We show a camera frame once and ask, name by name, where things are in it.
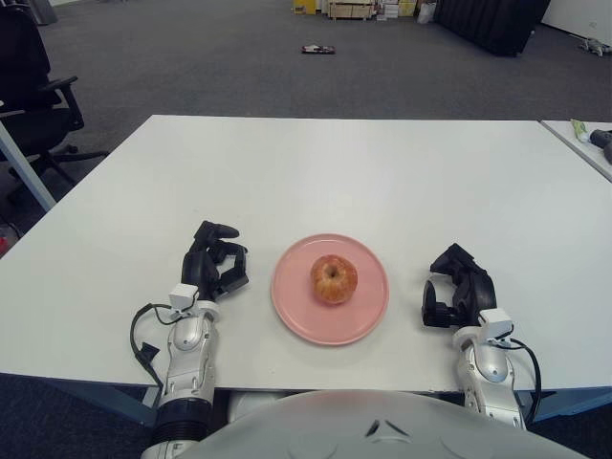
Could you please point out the green white tube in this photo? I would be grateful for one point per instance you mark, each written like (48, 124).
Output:
(580, 130)

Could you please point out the small black floor tray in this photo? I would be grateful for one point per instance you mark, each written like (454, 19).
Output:
(318, 49)

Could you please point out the yellow cardboard box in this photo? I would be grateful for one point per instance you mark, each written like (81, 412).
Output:
(305, 6)

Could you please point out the white side table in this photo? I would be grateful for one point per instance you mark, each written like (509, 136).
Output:
(574, 148)

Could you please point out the grey toy on floor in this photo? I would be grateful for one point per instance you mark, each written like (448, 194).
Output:
(595, 46)

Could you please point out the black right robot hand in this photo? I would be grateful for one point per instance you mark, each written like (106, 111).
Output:
(473, 289)

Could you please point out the wooden crate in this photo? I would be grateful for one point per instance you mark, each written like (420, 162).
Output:
(349, 9)

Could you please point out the stack of white boxes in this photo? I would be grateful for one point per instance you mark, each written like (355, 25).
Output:
(389, 8)

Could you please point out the grey waste bin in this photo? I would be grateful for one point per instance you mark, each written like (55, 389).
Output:
(45, 10)

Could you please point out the white plastic bag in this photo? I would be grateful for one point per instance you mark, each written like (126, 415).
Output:
(426, 13)

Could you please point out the black office chair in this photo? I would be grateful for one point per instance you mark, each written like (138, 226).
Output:
(28, 110)

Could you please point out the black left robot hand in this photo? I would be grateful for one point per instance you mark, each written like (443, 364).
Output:
(201, 268)

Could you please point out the pink round plate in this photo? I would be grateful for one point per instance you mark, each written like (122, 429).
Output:
(368, 315)

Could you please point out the red yellow apple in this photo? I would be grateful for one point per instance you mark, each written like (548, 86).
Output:
(334, 279)

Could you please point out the black partition cabinet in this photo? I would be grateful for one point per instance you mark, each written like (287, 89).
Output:
(492, 24)

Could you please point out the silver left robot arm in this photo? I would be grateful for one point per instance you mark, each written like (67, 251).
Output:
(191, 354)

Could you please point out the grey robot torso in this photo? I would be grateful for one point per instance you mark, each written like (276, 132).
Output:
(334, 425)

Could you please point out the black handheld controller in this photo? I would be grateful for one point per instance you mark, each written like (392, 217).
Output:
(608, 154)
(601, 137)

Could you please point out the grey desk leg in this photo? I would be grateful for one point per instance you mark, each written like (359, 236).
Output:
(24, 162)

